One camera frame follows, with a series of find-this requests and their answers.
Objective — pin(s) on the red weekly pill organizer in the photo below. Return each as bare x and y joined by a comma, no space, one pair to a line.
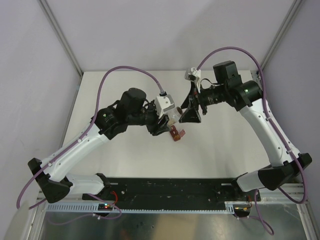
175,134

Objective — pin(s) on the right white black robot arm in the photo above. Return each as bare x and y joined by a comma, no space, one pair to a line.
247,99

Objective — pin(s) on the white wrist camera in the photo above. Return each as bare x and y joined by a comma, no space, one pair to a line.
163,104
193,75

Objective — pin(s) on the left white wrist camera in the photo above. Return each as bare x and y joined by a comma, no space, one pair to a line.
163,104

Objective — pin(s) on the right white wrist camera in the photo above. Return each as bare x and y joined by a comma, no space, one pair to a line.
193,75

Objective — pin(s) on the clear pill bottle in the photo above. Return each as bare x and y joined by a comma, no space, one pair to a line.
173,117

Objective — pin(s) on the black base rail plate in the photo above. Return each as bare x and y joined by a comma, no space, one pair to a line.
174,194

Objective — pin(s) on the left aluminium frame post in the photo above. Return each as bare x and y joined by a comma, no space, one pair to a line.
48,13

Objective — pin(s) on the right aluminium frame post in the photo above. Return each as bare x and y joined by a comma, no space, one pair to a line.
282,31

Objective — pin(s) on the shiny metal front plate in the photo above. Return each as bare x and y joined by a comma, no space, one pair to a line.
284,219

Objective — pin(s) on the aluminium frame post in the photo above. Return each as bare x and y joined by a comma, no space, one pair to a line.
282,31
48,13

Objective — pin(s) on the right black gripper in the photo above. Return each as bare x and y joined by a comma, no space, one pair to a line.
192,97

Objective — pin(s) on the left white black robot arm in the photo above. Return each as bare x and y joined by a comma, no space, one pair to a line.
52,174

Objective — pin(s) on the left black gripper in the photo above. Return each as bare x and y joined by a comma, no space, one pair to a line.
163,127

